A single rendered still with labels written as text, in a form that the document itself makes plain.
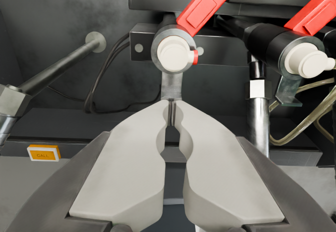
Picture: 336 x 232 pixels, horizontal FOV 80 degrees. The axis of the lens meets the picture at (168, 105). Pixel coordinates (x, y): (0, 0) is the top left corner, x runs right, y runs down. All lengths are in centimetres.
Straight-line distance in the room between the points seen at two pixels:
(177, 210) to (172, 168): 16
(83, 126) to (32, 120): 12
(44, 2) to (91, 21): 9
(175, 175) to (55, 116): 49
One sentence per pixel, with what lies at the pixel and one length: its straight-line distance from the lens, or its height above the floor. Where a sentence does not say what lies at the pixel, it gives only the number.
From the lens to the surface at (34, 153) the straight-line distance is 45.
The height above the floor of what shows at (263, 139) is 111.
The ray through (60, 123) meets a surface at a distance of 48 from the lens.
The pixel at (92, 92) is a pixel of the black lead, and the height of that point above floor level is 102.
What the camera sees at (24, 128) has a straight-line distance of 50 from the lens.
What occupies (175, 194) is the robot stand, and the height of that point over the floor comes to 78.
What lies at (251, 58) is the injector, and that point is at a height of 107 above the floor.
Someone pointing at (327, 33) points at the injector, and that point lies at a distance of 26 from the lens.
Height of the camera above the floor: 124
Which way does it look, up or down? 61 degrees down
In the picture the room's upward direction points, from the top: 179 degrees clockwise
